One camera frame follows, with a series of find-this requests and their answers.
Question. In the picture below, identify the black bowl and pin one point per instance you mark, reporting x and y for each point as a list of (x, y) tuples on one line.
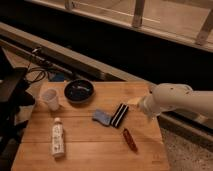
[(78, 91)]

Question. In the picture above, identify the black stand at left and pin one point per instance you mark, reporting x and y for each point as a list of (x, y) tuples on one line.
[(13, 95)]

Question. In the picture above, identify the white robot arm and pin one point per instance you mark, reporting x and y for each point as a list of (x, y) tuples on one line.
[(167, 97)]

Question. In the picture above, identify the red chili pepper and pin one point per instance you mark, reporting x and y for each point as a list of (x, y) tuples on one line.
[(129, 140)]

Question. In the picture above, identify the clear plastic cup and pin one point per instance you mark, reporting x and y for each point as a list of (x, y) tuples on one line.
[(50, 98)]

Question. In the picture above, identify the blue sponge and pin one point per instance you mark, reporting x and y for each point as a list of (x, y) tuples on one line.
[(101, 117)]

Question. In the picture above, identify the white labelled bottle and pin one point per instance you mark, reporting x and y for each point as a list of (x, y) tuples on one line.
[(58, 149)]

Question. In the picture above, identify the black striped block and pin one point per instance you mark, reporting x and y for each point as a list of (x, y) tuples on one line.
[(119, 115)]

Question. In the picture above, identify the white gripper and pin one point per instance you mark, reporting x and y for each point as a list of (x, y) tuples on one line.
[(144, 104)]

